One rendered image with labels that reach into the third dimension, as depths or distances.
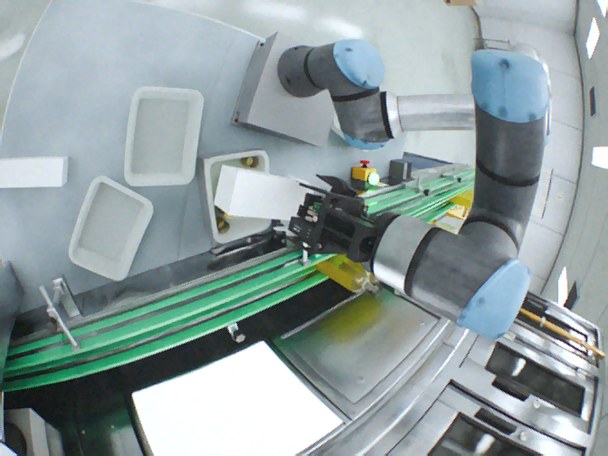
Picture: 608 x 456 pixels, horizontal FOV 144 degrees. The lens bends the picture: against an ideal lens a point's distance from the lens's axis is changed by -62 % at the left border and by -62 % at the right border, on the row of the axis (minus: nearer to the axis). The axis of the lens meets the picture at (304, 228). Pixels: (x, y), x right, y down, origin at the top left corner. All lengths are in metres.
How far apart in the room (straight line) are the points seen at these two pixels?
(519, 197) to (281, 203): 0.32
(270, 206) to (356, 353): 0.46
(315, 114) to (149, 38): 0.51
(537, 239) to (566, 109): 3.11
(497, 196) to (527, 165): 0.05
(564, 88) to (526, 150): 6.38
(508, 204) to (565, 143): 6.16
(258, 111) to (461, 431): 0.93
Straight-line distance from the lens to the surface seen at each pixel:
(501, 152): 0.23
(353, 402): 0.62
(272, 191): 0.37
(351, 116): 0.58
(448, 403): 0.73
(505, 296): 0.22
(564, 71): 6.72
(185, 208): 0.71
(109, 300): 0.70
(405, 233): 0.24
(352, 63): 0.52
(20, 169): 0.68
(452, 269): 0.22
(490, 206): 0.27
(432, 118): 0.57
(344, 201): 0.29
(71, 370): 0.74
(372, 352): 0.71
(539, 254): 6.77
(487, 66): 0.21
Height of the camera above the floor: 1.42
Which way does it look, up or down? 45 degrees down
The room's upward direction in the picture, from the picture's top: 118 degrees clockwise
